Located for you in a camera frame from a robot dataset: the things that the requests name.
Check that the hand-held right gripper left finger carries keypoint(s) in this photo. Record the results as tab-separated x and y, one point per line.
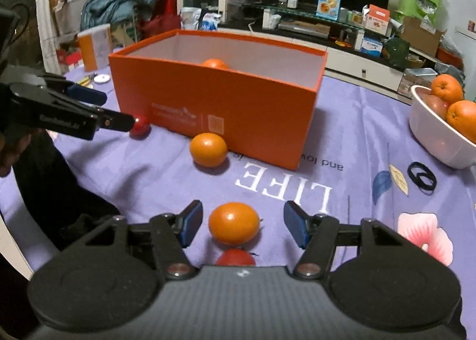
193	221

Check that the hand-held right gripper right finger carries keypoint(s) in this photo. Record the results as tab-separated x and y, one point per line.
295	225

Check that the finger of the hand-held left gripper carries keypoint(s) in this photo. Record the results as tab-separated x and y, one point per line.
67	117
87	94

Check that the small orange tangerine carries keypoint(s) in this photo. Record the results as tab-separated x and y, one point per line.
208	149
233	223

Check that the red cherry tomato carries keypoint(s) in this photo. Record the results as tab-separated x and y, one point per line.
235	258
141	129

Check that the orange cardboard box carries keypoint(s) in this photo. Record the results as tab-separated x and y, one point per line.
230	106

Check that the large orange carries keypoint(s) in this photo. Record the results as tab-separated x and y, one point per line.
214	64

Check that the person's left hand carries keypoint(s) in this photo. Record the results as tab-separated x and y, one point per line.
11	154

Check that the white round tag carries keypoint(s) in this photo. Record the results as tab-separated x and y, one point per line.
102	78

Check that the white and orange canister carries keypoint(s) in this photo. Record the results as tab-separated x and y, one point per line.
93	48

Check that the blue quilted jacket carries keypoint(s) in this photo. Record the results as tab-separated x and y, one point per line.
111	5

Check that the red bag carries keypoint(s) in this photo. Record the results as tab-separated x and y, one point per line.
160	26

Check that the purple floral tablecloth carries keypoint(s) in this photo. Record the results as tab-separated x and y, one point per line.
353	139

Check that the white plastic bag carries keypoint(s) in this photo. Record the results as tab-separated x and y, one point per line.
189	18

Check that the white bowl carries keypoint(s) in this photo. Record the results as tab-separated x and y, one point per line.
438	143

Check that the TV stand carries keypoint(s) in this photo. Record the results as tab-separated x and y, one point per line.
346	61

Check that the blue and white box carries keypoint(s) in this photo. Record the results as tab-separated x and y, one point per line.
372	46

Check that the silver media player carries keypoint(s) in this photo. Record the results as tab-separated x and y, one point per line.
303	29

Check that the orange in bowl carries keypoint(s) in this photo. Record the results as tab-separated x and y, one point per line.
463	119
446	88

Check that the dark green bag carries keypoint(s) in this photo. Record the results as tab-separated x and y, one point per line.
396	52

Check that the red and white box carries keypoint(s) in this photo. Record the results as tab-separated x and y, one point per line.
376	20

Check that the blue snack box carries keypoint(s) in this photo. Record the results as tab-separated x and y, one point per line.
328	2

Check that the brown cardboard box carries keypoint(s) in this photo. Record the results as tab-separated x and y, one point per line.
422	37

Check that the white freezer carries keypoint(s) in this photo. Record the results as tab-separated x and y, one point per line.
466	44

